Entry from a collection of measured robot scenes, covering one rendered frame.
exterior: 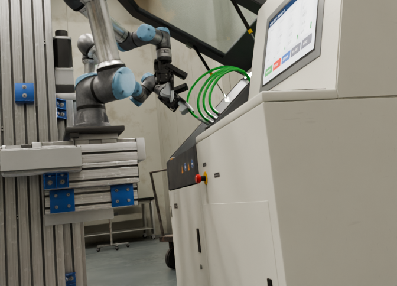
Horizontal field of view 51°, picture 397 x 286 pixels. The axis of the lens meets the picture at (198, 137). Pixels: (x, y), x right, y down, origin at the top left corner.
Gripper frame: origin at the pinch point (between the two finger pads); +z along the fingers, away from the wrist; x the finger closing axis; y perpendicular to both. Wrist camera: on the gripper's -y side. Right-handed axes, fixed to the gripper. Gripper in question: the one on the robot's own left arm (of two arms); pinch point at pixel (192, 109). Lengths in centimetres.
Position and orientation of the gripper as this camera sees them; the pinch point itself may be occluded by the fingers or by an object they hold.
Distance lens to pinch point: 220.6
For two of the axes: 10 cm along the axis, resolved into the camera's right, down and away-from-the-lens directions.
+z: 7.1, 5.8, -3.9
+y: -6.7, 7.4, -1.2
